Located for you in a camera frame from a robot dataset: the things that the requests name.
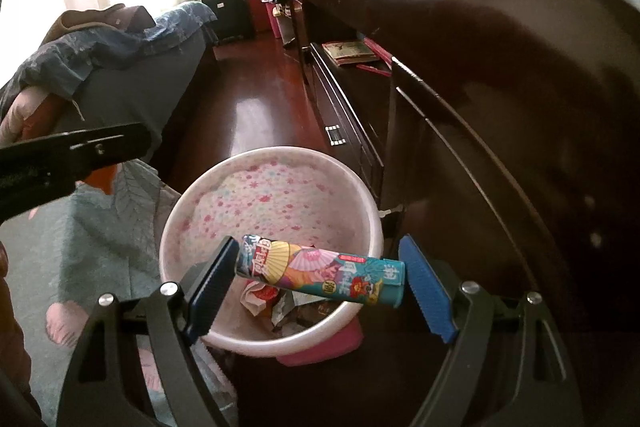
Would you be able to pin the brown coat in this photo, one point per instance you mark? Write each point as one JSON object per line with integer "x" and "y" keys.
{"x": 95, "y": 19}

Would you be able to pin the grey bed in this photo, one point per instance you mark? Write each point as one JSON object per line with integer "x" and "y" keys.
{"x": 150, "y": 87}

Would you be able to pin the blue patterned blanket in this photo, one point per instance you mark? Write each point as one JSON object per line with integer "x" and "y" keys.
{"x": 75, "y": 54}

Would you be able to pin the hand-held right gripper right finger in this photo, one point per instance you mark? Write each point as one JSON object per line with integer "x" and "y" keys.
{"x": 431, "y": 294}

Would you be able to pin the illustrated book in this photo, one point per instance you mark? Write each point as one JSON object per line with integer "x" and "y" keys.
{"x": 350, "y": 52}

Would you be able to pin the beige paper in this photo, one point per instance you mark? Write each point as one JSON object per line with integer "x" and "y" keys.
{"x": 252, "y": 303}

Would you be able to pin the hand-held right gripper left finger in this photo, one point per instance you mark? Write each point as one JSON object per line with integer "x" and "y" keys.
{"x": 210, "y": 293}

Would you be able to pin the black suitcase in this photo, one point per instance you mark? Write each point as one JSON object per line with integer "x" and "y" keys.
{"x": 227, "y": 9}

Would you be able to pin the colourful snack tube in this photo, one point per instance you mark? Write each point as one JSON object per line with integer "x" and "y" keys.
{"x": 320, "y": 272}

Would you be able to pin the orange pillow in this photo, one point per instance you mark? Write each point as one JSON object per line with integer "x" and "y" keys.
{"x": 45, "y": 114}

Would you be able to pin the silver foil wrapper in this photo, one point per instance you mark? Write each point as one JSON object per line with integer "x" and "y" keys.
{"x": 295, "y": 307}

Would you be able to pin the red box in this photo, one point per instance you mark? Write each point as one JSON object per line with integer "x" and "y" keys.
{"x": 260, "y": 14}

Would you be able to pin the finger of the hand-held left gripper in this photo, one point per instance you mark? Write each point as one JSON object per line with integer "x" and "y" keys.
{"x": 100, "y": 148}
{"x": 30, "y": 202}

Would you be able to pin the pink plastic container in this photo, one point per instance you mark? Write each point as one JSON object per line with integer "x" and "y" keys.
{"x": 279, "y": 21}

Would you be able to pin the grey floral blanket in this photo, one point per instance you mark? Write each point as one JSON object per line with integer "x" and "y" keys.
{"x": 100, "y": 247}

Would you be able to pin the white trash bin pink base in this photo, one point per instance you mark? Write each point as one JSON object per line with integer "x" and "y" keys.
{"x": 280, "y": 202}

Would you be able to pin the dark wooden cabinet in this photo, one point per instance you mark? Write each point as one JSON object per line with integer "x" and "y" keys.
{"x": 500, "y": 107}

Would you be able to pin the stack of red books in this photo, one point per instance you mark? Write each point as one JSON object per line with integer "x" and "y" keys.
{"x": 375, "y": 57}

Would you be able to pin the red snack packet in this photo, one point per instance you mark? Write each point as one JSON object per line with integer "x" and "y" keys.
{"x": 270, "y": 293}

